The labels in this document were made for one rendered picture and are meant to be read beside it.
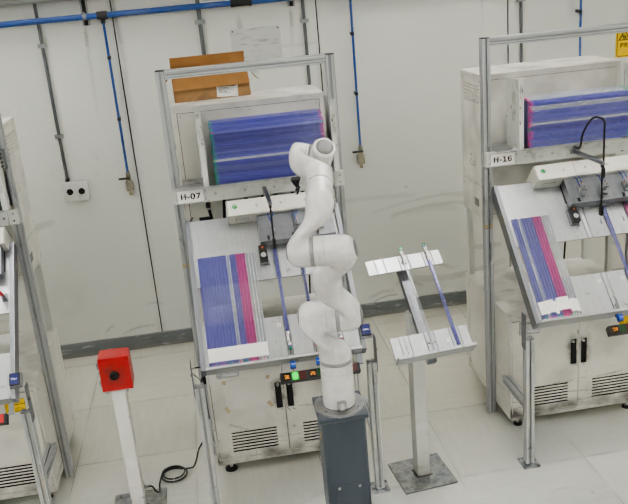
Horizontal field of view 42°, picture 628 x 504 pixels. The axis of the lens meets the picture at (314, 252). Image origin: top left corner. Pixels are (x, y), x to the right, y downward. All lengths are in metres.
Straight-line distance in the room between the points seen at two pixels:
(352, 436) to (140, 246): 2.62
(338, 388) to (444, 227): 2.70
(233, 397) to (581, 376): 1.71
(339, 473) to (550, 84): 2.10
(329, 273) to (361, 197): 2.68
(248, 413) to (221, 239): 0.84
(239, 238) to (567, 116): 1.60
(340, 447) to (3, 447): 1.66
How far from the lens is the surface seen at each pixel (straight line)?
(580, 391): 4.32
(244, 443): 3.99
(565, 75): 4.15
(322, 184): 2.62
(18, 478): 4.13
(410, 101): 5.28
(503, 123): 4.07
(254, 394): 3.86
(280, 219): 3.65
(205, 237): 3.69
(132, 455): 3.81
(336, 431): 3.06
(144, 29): 5.07
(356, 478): 3.18
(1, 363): 3.63
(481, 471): 3.97
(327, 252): 2.58
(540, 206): 3.97
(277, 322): 3.51
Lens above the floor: 2.22
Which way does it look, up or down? 19 degrees down
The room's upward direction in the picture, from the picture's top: 5 degrees counter-clockwise
